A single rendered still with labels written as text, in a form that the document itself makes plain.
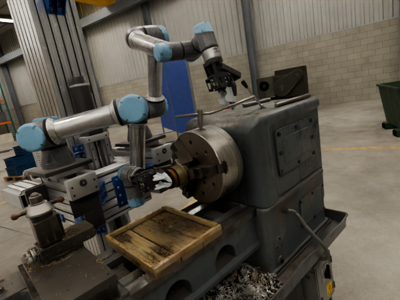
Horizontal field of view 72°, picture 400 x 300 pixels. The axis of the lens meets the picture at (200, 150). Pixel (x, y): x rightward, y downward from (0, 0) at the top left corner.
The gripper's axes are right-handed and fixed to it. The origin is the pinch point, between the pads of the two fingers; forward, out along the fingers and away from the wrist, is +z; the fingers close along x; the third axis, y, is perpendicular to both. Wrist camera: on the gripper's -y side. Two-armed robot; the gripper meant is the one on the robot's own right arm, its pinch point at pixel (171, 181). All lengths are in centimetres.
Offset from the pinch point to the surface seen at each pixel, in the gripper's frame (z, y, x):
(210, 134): 4.3, -19.6, 13.3
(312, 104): 17, -79, 14
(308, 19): -416, -952, 194
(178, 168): -1.0, -4.8, 3.2
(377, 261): 24, -138, -109
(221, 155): 11.0, -17.1, 5.7
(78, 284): 12.1, 41.3, -11.2
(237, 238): 11.5, -17.7, -30.0
